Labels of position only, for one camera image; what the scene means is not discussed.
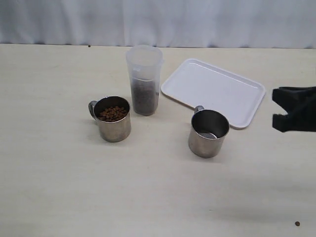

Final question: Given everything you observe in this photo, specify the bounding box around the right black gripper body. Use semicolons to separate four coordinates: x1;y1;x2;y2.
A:
300;95;316;132

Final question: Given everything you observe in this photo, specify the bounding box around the steel mug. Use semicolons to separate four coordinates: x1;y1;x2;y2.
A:
88;96;131;142
188;105;230;158

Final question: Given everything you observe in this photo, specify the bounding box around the clear plastic tall container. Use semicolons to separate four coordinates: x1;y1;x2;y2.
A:
126;45;163;116

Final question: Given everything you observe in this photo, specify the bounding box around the white plastic tray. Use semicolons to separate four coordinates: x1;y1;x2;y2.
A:
160;58;266;129

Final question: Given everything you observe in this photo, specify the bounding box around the white curtain backdrop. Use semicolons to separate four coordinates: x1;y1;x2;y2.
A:
0;0;316;49

